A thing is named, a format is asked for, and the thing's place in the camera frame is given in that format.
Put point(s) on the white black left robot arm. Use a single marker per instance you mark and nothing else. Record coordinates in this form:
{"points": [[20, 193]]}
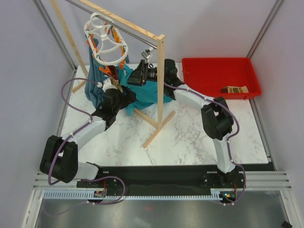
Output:
{"points": [[60, 158]]}

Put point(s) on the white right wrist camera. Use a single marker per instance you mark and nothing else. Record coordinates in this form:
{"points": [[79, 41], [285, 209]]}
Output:
{"points": [[147, 54]]}

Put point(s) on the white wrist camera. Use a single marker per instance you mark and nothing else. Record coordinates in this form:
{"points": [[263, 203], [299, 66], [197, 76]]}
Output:
{"points": [[106, 84], [147, 54]]}

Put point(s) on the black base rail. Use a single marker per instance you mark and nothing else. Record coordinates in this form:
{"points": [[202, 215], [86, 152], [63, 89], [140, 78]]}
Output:
{"points": [[143, 180]]}

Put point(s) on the wooden drying rack frame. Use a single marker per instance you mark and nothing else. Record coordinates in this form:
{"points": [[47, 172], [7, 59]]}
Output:
{"points": [[160, 71]]}

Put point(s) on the red plastic bin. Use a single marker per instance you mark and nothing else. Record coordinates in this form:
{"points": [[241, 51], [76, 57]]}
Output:
{"points": [[208, 75]]}

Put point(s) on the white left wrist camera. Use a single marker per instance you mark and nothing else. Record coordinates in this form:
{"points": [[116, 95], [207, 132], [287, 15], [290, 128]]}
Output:
{"points": [[106, 84]]}

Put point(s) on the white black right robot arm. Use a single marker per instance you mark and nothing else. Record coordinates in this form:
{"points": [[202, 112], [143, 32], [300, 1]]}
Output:
{"points": [[216, 117]]}

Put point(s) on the white slotted cable duct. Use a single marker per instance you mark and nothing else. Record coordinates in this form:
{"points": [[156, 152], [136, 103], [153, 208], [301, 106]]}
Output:
{"points": [[93, 194]]}

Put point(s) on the orange clothespin holding cloth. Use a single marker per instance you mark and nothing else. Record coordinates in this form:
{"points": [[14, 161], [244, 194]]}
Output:
{"points": [[123, 62]]}

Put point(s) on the orange clothespin top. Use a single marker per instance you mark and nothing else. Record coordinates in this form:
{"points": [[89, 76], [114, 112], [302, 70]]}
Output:
{"points": [[115, 35]]}

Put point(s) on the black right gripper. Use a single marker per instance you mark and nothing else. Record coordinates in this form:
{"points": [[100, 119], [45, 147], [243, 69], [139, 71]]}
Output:
{"points": [[138, 77]]}

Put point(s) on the teal cloth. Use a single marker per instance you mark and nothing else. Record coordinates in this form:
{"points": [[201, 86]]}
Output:
{"points": [[146, 95]]}

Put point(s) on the striped sock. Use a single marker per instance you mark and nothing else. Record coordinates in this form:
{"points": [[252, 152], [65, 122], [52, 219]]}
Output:
{"points": [[234, 89], [114, 77]]}

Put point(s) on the white round clip hanger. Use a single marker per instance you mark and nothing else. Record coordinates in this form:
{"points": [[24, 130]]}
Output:
{"points": [[110, 52]]}

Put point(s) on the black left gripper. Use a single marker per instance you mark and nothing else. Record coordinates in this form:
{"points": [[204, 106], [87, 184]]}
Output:
{"points": [[129, 98]]}

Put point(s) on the dark blue cloth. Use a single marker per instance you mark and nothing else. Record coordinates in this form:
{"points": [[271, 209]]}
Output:
{"points": [[92, 91]]}

